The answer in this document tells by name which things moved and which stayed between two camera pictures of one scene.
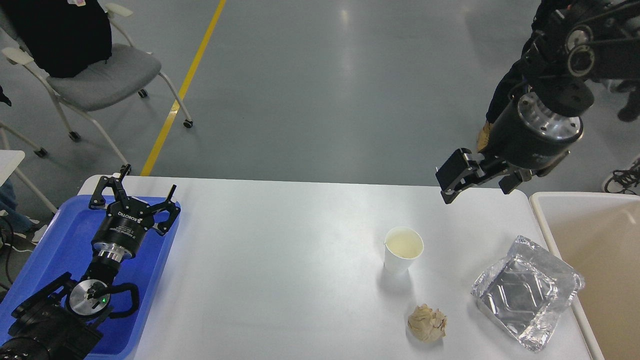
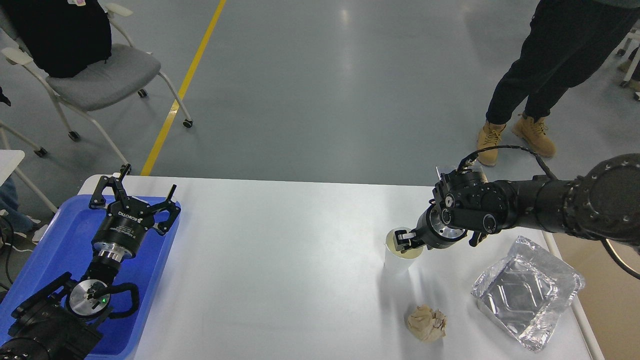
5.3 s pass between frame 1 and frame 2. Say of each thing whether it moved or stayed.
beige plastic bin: stayed
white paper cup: stayed
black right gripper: moved
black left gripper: stayed
